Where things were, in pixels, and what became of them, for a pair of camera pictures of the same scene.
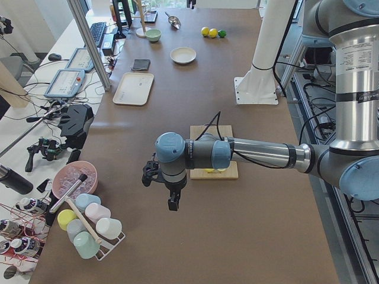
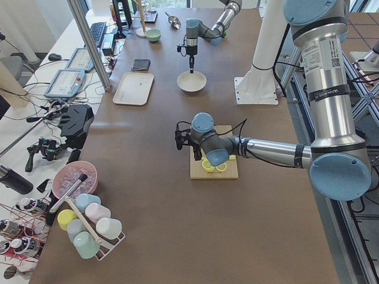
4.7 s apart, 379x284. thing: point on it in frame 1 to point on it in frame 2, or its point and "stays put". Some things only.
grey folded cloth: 141,64 stays put
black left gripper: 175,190 to 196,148
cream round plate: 183,55 to 191,82
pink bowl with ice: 67,175 stays put
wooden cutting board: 224,130 stays put
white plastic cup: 109,228 stays put
